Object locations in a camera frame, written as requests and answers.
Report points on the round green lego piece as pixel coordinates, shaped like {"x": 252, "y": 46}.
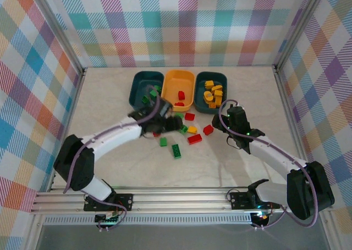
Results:
{"x": 179, "y": 115}

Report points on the yellow lego brick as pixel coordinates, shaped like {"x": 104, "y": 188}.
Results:
{"x": 217, "y": 88}
{"x": 192, "y": 129}
{"x": 209, "y": 83}
{"x": 218, "y": 93}
{"x": 212, "y": 105}

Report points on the long green lego brick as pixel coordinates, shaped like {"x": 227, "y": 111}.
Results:
{"x": 176, "y": 151}

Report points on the long red lego brick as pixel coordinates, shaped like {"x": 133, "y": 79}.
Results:
{"x": 194, "y": 138}

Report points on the round yellow lego piece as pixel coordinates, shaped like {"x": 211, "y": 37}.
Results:
{"x": 208, "y": 96}

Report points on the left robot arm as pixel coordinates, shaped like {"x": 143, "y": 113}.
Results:
{"x": 115, "y": 135}

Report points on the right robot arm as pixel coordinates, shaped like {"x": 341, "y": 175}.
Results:
{"x": 275, "y": 153}

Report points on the teal plastic bin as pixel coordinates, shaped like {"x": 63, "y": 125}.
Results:
{"x": 138, "y": 82}
{"x": 199, "y": 101}

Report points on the orange plastic bin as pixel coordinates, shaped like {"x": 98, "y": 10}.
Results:
{"x": 176, "y": 80}

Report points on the small circuit board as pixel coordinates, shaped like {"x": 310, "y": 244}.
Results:
{"x": 108, "y": 219}
{"x": 261, "y": 217}

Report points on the perforated metal strip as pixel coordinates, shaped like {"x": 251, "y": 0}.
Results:
{"x": 165, "y": 220}

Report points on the plaid cloth backdrop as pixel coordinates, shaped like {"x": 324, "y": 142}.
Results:
{"x": 27, "y": 82}
{"x": 176, "y": 27}
{"x": 330, "y": 82}

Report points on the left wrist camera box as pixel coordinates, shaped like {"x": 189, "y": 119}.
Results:
{"x": 165, "y": 108}

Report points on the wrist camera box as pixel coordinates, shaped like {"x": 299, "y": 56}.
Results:
{"x": 165, "y": 108}
{"x": 236, "y": 115}

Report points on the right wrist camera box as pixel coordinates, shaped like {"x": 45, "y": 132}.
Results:
{"x": 236, "y": 115}

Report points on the aluminium side rail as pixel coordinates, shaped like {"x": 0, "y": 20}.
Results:
{"x": 288, "y": 109}
{"x": 76, "y": 95}

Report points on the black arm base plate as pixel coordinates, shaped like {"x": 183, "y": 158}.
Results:
{"x": 239, "y": 200}
{"x": 123, "y": 201}

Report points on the aluminium mounting rail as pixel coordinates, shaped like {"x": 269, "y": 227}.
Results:
{"x": 178, "y": 200}

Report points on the aluminium frame post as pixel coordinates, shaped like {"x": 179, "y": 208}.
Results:
{"x": 55, "y": 29}
{"x": 299, "y": 27}

